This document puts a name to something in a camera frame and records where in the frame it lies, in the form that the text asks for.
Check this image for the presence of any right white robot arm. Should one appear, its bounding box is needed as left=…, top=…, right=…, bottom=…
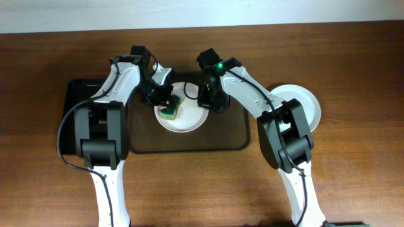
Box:
left=197, top=55, right=327, bottom=226

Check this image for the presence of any pink plate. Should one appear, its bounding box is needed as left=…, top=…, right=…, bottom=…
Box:
left=154, top=82, right=209, bottom=133

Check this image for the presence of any green yellow sponge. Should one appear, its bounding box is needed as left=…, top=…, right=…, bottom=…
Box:
left=158, top=95, right=184, bottom=120

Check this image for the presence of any brown serving tray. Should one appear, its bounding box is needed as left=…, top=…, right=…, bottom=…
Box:
left=128, top=73, right=250, bottom=154

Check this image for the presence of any light blue plate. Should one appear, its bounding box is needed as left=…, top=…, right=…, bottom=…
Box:
left=271, top=84, right=321, bottom=132

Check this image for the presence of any black small tray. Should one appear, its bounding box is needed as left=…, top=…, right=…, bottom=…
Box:
left=59, top=79, right=105, bottom=155

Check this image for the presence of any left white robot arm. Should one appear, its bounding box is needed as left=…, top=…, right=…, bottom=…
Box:
left=73, top=54, right=173, bottom=226

